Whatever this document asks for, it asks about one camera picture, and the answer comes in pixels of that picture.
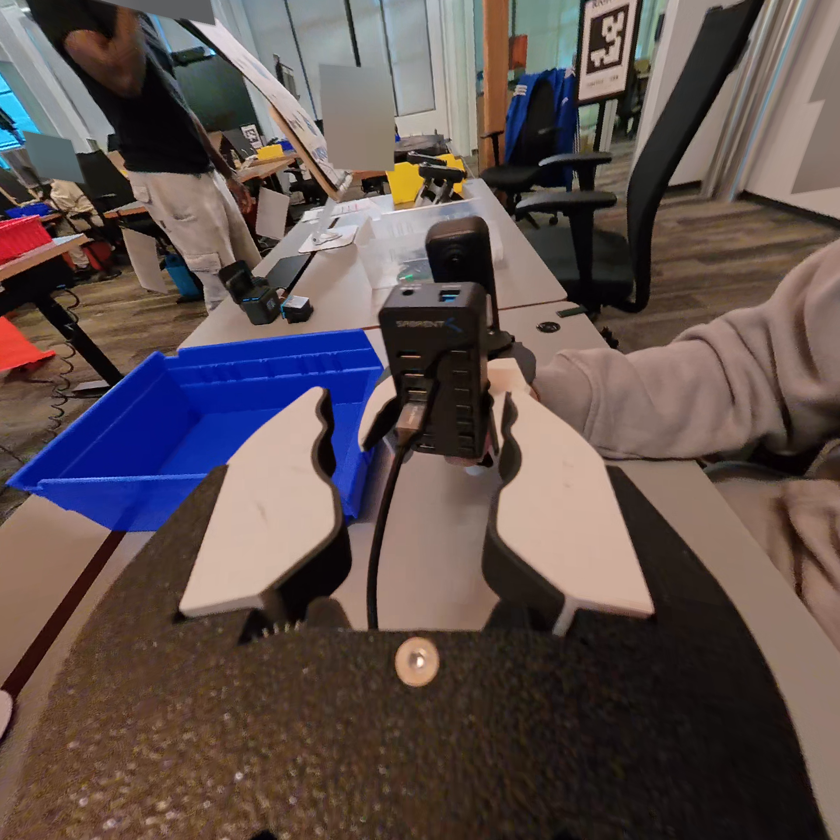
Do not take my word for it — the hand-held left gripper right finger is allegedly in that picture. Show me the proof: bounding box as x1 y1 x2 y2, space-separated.
481 392 656 637

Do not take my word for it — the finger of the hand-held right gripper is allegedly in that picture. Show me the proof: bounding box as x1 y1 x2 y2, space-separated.
359 379 403 452
486 356 538 403

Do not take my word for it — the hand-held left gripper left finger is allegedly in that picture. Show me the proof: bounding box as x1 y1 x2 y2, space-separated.
177 386 353 621

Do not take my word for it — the black USB hub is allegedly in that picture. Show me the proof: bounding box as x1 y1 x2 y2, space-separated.
378 282 493 457

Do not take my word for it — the black USB cable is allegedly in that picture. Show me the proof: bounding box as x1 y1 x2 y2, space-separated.
366 377 437 632

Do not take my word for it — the blue plastic bin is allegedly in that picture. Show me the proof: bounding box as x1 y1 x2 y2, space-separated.
7 328 385 532

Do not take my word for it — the person's right forearm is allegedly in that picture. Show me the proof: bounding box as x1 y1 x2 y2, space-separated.
535 238 840 460

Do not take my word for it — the grey desk with wooden edge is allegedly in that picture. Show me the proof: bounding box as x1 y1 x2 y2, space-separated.
177 177 568 350

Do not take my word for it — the clear plastic box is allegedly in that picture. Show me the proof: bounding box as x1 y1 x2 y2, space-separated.
354 210 506 290

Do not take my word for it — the black clamp tool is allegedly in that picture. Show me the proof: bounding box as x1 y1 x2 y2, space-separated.
407 151 463 206

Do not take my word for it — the white board stand base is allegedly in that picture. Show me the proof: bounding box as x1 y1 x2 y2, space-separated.
298 197 361 255

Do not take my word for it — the black tablet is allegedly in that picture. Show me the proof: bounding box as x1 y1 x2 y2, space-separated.
268 252 316 291

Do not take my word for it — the black battery charger case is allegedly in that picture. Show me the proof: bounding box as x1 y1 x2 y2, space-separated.
218 261 282 327

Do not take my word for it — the blue jacket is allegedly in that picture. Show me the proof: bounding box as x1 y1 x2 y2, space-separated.
505 67 581 188

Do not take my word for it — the wooden document board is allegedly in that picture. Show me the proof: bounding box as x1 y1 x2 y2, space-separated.
177 20 368 203

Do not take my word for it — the white paper sheet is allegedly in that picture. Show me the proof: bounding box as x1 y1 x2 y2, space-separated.
256 190 291 239
121 226 169 294

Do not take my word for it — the printed instruction sheet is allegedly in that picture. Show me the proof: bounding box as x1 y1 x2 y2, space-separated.
187 20 329 165

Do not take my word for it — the black mesh office chair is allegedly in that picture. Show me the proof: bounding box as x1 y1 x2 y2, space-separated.
515 0 765 316

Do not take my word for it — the marker code sign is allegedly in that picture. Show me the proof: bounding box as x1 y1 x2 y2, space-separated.
576 0 644 155

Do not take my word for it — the orange floor object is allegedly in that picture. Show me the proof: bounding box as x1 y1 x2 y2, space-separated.
0 315 56 375

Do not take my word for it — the wooden side table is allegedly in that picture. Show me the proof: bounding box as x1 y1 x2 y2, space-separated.
0 233 126 395

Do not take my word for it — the red plastic bin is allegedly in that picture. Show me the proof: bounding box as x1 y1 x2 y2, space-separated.
0 215 53 265

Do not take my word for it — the wooden post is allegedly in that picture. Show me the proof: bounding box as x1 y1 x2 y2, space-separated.
481 0 511 173

